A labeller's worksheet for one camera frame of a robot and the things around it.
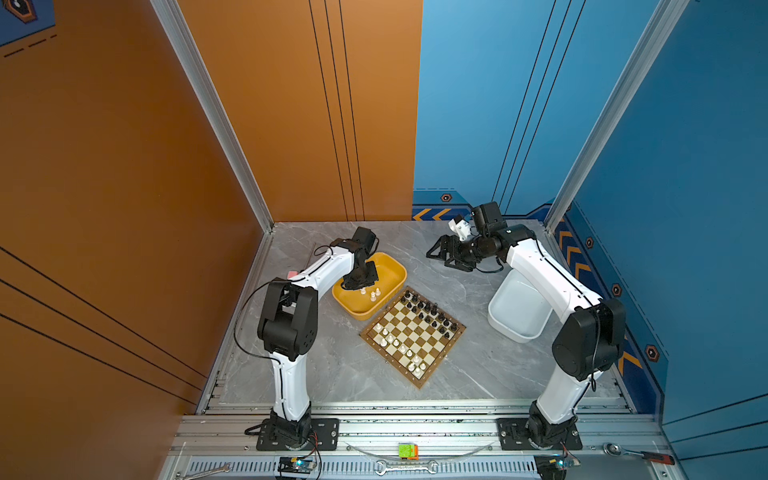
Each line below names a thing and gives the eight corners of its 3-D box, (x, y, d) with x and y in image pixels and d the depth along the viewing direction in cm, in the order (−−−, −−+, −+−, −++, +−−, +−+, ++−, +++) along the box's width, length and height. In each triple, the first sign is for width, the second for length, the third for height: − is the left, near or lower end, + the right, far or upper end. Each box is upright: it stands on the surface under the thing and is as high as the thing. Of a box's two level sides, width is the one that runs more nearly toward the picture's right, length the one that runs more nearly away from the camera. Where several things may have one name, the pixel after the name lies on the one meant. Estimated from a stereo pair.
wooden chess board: (360, 336, 92) (360, 333, 90) (408, 288, 103) (408, 284, 101) (419, 388, 82) (420, 386, 80) (465, 328, 93) (466, 325, 92)
